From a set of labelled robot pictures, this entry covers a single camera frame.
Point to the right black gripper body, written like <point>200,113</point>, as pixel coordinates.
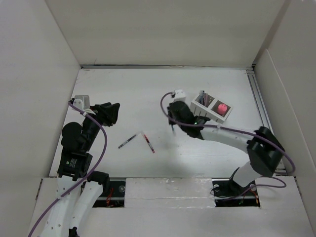
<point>182,126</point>

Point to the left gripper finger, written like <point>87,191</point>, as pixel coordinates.
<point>103,110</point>
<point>113,113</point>

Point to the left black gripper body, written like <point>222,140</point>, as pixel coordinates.
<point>92,126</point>

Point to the red pink long pen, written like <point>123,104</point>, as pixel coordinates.
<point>148,142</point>

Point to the black pen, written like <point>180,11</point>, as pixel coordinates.
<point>127,141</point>

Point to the pink capped small bottle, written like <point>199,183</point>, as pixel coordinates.
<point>222,109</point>

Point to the blue pen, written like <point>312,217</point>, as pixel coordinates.
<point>203,97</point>

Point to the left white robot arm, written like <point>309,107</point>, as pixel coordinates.
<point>79,184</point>

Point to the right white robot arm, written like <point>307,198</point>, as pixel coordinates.
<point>263,149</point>

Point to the white two-slot desk organizer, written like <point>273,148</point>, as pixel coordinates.
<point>210,111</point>

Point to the white foam front block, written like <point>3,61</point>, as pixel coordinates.
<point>169,193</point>

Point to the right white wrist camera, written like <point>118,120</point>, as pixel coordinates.
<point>178,95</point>

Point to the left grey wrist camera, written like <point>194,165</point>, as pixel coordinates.
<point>81,102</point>

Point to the back aluminium rail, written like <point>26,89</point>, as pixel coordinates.
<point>103,67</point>

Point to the aluminium rail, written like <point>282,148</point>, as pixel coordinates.
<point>258,99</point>
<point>103,67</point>

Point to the front black mounting rail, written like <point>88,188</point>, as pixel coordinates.
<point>114,196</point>

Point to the right aluminium rail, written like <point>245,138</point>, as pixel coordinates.
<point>258,99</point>

